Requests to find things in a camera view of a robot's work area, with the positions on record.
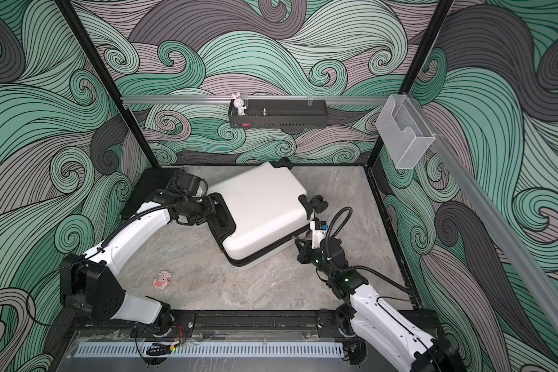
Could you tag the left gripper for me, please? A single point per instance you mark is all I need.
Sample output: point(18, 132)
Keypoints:
point(210, 210)

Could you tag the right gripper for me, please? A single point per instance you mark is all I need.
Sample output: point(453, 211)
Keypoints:
point(305, 250)

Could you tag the white hard-shell suitcase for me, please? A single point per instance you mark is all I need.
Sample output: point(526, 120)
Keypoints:
point(260, 212)

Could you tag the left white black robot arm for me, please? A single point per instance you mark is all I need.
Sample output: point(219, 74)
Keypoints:
point(88, 282)

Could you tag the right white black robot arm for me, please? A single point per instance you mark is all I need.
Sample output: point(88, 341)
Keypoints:
point(366, 314)

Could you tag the black flat case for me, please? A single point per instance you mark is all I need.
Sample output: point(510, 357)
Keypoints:
point(151, 180)

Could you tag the pink round toy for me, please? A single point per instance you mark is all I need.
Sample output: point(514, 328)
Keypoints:
point(162, 280)

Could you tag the white bunny figurine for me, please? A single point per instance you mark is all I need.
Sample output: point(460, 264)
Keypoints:
point(239, 104)

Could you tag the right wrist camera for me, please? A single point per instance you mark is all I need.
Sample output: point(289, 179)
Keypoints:
point(319, 229)

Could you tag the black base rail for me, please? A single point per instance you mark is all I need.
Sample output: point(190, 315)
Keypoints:
point(193, 324)

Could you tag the white slotted cable duct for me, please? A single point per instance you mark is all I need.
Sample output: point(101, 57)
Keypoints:
point(214, 349)

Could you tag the black wall shelf tray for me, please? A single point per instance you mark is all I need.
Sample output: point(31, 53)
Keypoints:
point(278, 113)

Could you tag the aluminium back wall rail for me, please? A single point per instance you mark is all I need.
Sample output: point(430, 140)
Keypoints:
point(224, 99)

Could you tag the aluminium wall rail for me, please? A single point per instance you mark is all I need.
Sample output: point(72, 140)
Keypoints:
point(535, 279)
point(224, 99)

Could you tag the clear acrylic wall box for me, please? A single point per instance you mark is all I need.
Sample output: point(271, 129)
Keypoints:
point(404, 128)

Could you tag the aluminium right wall rail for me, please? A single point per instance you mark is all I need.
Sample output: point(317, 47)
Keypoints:
point(535, 279)

